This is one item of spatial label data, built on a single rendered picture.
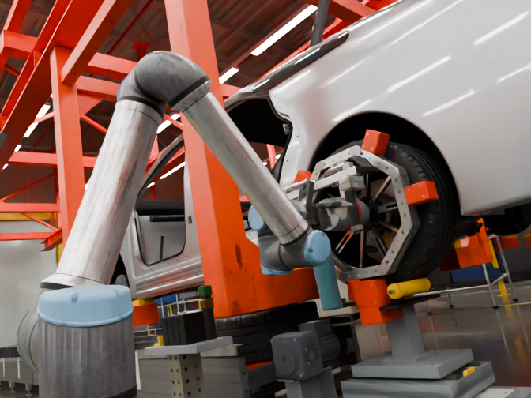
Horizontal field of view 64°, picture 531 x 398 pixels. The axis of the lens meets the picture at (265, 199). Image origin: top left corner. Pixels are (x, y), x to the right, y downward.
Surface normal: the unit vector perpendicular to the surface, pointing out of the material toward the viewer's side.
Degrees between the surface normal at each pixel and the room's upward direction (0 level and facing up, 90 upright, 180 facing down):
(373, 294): 90
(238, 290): 90
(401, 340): 90
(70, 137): 90
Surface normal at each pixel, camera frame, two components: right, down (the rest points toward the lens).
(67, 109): 0.65, -0.28
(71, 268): -0.09, -0.40
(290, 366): -0.74, -0.02
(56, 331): -0.29, -0.14
